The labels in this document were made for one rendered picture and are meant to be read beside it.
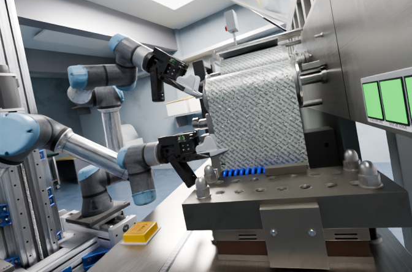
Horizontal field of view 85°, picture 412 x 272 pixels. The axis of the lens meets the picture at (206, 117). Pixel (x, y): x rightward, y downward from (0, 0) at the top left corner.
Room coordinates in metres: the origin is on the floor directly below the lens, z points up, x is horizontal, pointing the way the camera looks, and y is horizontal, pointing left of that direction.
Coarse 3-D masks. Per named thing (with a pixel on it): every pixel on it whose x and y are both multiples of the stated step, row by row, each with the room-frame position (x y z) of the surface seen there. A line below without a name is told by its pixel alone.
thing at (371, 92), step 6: (366, 84) 0.34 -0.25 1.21; (372, 84) 0.31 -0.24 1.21; (366, 90) 0.34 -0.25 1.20; (372, 90) 0.32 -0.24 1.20; (366, 96) 0.34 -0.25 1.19; (372, 96) 0.32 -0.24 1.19; (378, 96) 0.30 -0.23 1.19; (366, 102) 0.35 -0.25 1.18; (372, 102) 0.32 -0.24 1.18; (378, 102) 0.31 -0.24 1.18; (372, 108) 0.33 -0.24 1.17; (378, 108) 0.31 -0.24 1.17; (372, 114) 0.33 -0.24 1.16; (378, 114) 0.31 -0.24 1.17
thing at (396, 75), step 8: (392, 72) 0.26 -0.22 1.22; (400, 72) 0.24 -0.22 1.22; (408, 72) 0.23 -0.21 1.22; (360, 80) 0.36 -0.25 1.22; (368, 80) 0.33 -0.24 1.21; (376, 80) 0.30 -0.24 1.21; (384, 80) 0.28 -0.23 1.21; (400, 80) 0.24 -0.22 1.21; (408, 104) 0.24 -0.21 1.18; (384, 112) 0.29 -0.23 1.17; (408, 112) 0.24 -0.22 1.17; (368, 120) 0.35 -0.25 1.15; (376, 120) 0.32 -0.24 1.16; (384, 120) 0.30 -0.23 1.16; (408, 120) 0.24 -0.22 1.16; (400, 128) 0.26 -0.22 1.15; (408, 128) 0.24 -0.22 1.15
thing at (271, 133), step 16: (224, 112) 0.63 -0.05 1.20; (240, 112) 0.62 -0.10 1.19; (256, 112) 0.61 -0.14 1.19; (272, 112) 0.60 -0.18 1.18; (288, 112) 0.58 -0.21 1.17; (224, 128) 0.64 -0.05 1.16; (240, 128) 0.62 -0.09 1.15; (256, 128) 0.61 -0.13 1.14; (272, 128) 0.60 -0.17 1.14; (288, 128) 0.59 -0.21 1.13; (224, 144) 0.64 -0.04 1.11; (240, 144) 0.63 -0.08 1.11; (256, 144) 0.61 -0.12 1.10; (272, 144) 0.60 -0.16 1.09; (288, 144) 0.59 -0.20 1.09; (304, 144) 0.58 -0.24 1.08; (224, 160) 0.64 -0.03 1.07; (240, 160) 0.63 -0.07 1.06; (256, 160) 0.61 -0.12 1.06; (272, 160) 0.60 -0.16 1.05; (288, 160) 0.59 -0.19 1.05; (304, 160) 0.58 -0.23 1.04
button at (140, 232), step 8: (136, 224) 0.65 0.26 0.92; (144, 224) 0.64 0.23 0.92; (152, 224) 0.63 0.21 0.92; (128, 232) 0.61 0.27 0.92; (136, 232) 0.60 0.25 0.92; (144, 232) 0.60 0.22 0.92; (152, 232) 0.62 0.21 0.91; (128, 240) 0.60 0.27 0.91; (136, 240) 0.59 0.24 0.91; (144, 240) 0.58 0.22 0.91
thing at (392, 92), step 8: (392, 80) 0.26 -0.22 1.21; (384, 88) 0.28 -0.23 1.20; (392, 88) 0.26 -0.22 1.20; (400, 88) 0.25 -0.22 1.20; (384, 96) 0.29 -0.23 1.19; (392, 96) 0.27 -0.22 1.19; (400, 96) 0.25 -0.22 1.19; (384, 104) 0.29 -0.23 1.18; (392, 104) 0.27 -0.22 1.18; (400, 104) 0.25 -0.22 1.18; (392, 112) 0.27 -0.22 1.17; (400, 112) 0.25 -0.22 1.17; (392, 120) 0.28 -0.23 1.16; (400, 120) 0.26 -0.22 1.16
